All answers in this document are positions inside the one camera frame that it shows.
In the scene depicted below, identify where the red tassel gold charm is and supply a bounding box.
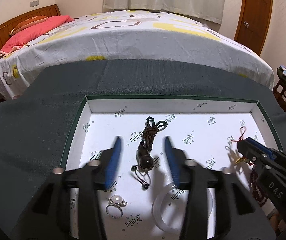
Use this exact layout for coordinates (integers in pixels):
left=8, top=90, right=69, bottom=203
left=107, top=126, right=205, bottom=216
left=227, top=126, right=254, bottom=166

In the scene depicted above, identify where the black cord pendant necklace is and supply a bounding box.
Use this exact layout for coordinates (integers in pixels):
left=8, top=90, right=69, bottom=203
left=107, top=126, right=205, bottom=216
left=130, top=115, right=169, bottom=191

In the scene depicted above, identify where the dark red bead bracelet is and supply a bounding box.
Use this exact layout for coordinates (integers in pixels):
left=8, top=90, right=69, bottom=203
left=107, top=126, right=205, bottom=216
left=248, top=169, right=270, bottom=208

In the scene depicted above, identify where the pearl silver ring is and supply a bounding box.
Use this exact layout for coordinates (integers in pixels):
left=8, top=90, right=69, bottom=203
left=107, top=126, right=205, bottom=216
left=105, top=194, right=128, bottom=219

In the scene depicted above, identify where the white jade bangle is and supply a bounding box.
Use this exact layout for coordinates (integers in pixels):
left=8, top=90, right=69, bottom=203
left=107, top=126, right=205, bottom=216
left=152, top=183, right=214, bottom=235

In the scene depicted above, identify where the white jewelry tray box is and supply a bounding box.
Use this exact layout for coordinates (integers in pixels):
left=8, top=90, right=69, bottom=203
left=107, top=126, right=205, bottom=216
left=61, top=95, right=282, bottom=239

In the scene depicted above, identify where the person's right hand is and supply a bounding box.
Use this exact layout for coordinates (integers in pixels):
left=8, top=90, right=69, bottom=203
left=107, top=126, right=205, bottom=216
left=270, top=212, right=286, bottom=232

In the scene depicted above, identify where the dark grey table cloth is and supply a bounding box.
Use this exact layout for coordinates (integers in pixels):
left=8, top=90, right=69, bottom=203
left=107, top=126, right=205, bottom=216
left=0, top=60, right=286, bottom=239

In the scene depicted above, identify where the bed with patterned sheet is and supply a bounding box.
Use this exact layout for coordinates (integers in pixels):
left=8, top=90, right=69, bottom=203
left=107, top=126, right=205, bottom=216
left=0, top=10, right=274, bottom=100

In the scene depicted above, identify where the brown wooden door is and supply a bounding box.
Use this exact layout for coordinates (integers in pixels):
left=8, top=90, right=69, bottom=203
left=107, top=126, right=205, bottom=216
left=234, top=0, right=273, bottom=55

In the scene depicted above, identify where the pink pillow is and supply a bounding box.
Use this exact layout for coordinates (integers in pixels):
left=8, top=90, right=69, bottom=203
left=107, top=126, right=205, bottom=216
left=0, top=15, right=74, bottom=59

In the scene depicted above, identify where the orange embroidered cushion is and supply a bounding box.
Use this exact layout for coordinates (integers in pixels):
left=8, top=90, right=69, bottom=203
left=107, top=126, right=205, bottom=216
left=9, top=16, right=48, bottom=36

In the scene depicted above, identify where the wooden headboard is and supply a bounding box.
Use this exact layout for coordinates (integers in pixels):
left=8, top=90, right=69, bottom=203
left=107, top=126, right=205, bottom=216
left=0, top=4, right=62, bottom=61

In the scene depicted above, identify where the wall socket above headboard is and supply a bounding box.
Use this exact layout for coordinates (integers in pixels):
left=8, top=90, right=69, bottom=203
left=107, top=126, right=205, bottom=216
left=30, top=0, right=39, bottom=7

